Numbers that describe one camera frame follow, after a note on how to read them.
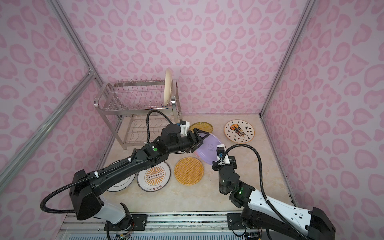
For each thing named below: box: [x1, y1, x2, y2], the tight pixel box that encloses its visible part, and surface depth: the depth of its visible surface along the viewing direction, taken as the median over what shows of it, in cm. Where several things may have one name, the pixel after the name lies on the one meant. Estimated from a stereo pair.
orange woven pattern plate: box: [174, 156, 204, 186], surface depth 92 cm
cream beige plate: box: [164, 68, 173, 106], surface depth 73 cm
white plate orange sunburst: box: [137, 161, 171, 192], surface depth 88 cm
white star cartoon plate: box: [224, 119, 255, 144], surface depth 112 cm
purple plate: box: [193, 133, 222, 165], surface depth 80 cm
